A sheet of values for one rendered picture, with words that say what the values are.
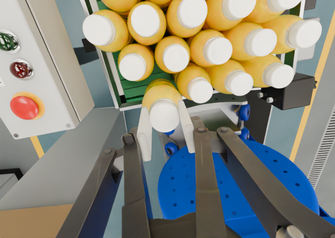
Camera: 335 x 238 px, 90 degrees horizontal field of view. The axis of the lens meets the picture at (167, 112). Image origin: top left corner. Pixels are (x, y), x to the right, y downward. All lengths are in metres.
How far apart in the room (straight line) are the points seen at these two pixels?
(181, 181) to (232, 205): 0.10
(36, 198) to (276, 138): 1.88
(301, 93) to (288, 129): 1.54
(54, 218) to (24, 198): 0.30
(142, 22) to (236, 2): 0.13
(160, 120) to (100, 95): 1.28
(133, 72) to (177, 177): 0.23
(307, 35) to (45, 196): 0.86
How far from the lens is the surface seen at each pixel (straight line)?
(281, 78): 0.34
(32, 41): 0.29
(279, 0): 0.32
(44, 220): 0.60
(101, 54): 0.38
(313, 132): 2.21
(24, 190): 0.90
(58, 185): 0.84
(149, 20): 0.26
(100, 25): 0.27
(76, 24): 1.45
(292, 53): 0.47
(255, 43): 0.30
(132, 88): 0.46
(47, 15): 0.34
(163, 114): 0.21
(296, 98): 0.48
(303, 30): 0.34
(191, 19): 0.27
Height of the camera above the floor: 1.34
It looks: 66 degrees down
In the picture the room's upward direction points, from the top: 171 degrees clockwise
